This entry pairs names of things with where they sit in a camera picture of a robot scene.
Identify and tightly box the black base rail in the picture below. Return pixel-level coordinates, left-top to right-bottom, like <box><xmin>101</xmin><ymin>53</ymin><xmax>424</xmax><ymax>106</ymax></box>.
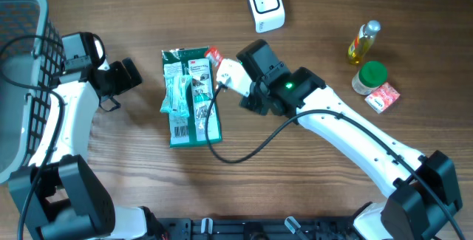
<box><xmin>158</xmin><ymin>216</ymin><xmax>363</xmax><ymax>240</ymax></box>

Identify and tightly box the red white small carton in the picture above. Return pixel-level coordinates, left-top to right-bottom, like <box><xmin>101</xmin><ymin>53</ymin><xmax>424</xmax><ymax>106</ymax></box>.
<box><xmin>365</xmin><ymin>82</ymin><xmax>401</xmax><ymax>114</ymax></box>

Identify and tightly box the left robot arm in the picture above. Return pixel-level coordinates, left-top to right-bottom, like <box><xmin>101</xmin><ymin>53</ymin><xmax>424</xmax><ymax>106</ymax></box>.
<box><xmin>8</xmin><ymin>56</ymin><xmax>168</xmax><ymax>239</ymax></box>

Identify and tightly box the teal snack wrapper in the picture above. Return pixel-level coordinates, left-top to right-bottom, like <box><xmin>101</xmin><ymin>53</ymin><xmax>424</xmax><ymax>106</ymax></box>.
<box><xmin>160</xmin><ymin>75</ymin><xmax>192</xmax><ymax>118</ymax></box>

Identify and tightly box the white barcode scanner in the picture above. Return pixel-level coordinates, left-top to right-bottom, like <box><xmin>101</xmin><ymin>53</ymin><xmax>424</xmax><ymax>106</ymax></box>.
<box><xmin>248</xmin><ymin>0</ymin><xmax>285</xmax><ymax>33</ymax></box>

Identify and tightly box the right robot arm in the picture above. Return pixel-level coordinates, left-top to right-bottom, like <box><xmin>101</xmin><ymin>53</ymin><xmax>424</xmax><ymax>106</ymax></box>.
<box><xmin>236</xmin><ymin>39</ymin><xmax>465</xmax><ymax>239</ymax></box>

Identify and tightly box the grey plastic basket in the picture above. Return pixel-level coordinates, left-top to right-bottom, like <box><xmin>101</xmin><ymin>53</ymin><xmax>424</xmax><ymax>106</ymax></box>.
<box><xmin>1</xmin><ymin>0</ymin><xmax>65</xmax><ymax>184</ymax></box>

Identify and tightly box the red stick sachet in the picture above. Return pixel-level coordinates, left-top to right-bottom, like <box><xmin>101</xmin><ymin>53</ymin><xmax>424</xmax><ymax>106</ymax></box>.
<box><xmin>204</xmin><ymin>46</ymin><xmax>224</xmax><ymax>68</ymax></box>

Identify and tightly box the green lid jar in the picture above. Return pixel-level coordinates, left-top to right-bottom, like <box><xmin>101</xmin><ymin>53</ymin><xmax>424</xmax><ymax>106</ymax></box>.
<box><xmin>352</xmin><ymin>61</ymin><xmax>388</xmax><ymax>95</ymax></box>

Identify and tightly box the clear yellow liquid bottle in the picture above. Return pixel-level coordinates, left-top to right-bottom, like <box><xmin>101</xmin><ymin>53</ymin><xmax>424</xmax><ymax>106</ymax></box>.
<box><xmin>347</xmin><ymin>20</ymin><xmax>381</xmax><ymax>65</ymax></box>

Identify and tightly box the green gloves package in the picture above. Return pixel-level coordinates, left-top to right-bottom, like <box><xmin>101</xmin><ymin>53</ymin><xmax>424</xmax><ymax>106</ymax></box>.
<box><xmin>162</xmin><ymin>47</ymin><xmax>222</xmax><ymax>148</ymax></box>

